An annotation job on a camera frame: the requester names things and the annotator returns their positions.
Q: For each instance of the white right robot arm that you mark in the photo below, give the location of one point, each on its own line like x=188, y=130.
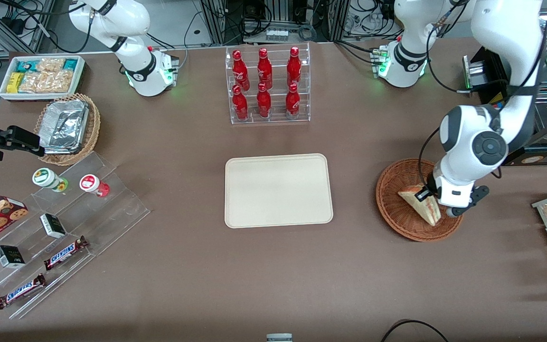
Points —
x=136, y=23

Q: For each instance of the yellow snack packet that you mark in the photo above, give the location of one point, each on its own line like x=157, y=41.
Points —
x=14, y=82

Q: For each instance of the clear acrylic stepped stand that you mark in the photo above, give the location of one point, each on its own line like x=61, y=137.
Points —
x=112, y=209

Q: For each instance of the snickers chocolate bar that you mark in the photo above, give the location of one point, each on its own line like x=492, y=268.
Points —
x=19, y=291
x=64, y=253

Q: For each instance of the beige plastic tray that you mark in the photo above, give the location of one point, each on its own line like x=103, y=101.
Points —
x=278, y=190

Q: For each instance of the teal snack packet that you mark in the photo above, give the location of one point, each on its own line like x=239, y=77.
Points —
x=70, y=64
x=26, y=65

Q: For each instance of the large clear bag of crackers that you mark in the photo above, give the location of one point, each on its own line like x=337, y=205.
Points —
x=45, y=81

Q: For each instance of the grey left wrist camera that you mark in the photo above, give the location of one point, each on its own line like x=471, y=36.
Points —
x=477, y=195

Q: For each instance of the green lidded cup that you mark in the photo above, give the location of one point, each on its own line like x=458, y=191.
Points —
x=44, y=177

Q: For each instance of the red lidded cup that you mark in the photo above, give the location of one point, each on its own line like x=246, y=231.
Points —
x=90, y=183

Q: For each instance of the round brown wicker basket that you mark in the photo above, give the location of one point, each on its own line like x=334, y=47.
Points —
x=397, y=213

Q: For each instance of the light wicker basket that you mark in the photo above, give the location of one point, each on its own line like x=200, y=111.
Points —
x=92, y=133

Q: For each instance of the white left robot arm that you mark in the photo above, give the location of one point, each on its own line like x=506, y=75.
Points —
x=506, y=28

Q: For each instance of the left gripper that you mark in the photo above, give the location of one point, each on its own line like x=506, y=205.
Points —
x=430, y=183

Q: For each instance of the triangular sandwich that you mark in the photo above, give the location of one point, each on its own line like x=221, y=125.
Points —
x=425, y=211

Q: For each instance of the red cola bottle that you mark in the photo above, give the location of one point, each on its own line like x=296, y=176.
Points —
x=292, y=103
x=263, y=103
x=294, y=69
x=240, y=105
x=264, y=71
x=240, y=71

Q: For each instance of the aluminium foil containers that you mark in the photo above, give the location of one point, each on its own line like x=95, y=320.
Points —
x=64, y=126

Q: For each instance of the white plastic snack bin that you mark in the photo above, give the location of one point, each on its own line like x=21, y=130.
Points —
x=5, y=92

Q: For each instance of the clear acrylic bottle rack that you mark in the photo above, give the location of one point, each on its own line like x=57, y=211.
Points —
x=276, y=116

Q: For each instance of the grey power strip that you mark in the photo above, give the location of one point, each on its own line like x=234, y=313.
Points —
x=277, y=34

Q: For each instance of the black food warmer machine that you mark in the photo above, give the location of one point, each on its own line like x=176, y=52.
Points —
x=482, y=71

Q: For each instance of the small grey device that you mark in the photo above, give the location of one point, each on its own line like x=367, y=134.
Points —
x=279, y=337

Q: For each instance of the small black box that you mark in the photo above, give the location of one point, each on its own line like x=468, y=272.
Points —
x=10, y=256
x=52, y=225

